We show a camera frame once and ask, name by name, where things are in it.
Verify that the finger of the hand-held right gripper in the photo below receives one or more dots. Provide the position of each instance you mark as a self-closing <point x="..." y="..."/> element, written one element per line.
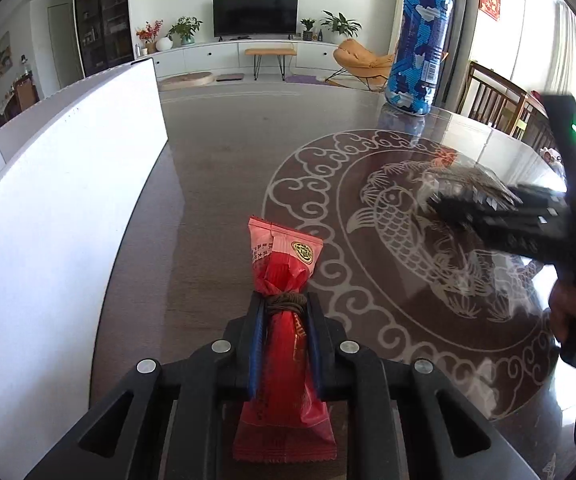
<point x="507" y="230"/>
<point x="532" y="196"/>

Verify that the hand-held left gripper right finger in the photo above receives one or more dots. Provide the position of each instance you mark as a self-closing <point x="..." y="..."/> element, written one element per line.
<point x="317" y="360"/>

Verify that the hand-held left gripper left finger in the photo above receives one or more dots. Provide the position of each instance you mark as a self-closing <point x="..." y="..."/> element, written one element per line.
<point x="255" y="360"/>

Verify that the red snack packet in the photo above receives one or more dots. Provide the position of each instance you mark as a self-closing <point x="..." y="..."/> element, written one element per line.
<point x="285" y="255"/>

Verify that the large white cardboard box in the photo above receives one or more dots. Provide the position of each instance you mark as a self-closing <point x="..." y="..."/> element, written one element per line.
<point x="58" y="210"/>

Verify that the brown patterned glass desktop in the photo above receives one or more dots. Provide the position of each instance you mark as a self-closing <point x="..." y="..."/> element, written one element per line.
<point x="218" y="160"/>

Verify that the brown twine loop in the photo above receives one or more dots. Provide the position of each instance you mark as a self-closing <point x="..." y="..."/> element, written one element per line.
<point x="288" y="302"/>

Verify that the wooden slatted chair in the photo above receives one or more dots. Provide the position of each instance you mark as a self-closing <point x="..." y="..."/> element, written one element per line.
<point x="492" y="95"/>

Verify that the white sheer curtain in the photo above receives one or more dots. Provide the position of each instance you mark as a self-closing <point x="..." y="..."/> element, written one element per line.
<point x="570" y="50"/>

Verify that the grey curtain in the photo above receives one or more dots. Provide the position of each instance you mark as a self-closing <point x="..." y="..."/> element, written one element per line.
<point x="462" y="35"/>

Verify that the blue camouflage bottle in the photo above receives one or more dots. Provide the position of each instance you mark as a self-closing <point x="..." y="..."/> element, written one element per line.
<point x="417" y="45"/>

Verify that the red window decoration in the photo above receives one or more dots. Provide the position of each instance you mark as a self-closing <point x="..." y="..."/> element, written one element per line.
<point x="490" y="2"/>

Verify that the orange rocking chair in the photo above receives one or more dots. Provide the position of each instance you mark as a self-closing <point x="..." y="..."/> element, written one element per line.
<point x="360" y="62"/>

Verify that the covered standing air conditioner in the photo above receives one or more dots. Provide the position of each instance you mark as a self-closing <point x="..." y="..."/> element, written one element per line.
<point x="405" y="5"/>

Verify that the purple round rug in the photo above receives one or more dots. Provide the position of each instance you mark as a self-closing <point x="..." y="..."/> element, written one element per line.
<point x="305" y="79"/>

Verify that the large leafy potted plant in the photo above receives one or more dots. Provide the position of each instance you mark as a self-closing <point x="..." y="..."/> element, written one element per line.
<point x="340" y="25"/>

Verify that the small potted plant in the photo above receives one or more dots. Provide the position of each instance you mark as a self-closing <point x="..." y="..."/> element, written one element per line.
<point x="308" y="27"/>

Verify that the small grey floor scale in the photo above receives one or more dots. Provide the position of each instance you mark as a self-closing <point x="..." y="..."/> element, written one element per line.
<point x="229" y="77"/>

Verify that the round beige floor mat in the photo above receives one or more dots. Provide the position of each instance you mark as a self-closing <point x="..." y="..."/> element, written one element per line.
<point x="185" y="80"/>

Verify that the wooden bench with metal legs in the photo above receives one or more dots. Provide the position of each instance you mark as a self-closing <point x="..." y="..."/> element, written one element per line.
<point x="270" y="52"/>

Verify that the white TV cabinet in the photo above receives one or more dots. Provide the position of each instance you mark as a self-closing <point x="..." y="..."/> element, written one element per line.
<point x="203" y="57"/>

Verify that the round white vase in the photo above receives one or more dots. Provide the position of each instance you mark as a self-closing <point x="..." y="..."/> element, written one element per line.
<point x="164" y="43"/>

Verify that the black television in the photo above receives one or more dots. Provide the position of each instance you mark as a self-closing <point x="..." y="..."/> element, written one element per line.
<point x="255" y="16"/>

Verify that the green plant in pot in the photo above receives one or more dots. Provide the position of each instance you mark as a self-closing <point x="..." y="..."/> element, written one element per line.
<point x="185" y="30"/>

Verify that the red flowers in vase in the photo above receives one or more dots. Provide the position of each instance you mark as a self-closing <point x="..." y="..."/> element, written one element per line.
<point x="149" y="35"/>

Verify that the wooden dining chair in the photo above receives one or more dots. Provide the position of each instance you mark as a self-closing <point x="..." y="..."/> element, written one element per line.
<point x="25" y="92"/>

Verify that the black glass display cabinet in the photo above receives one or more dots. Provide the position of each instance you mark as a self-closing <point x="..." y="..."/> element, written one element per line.
<point x="103" y="15"/>

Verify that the framed wall painting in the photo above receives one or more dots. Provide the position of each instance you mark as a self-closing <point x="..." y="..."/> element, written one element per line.
<point x="3" y="54"/>

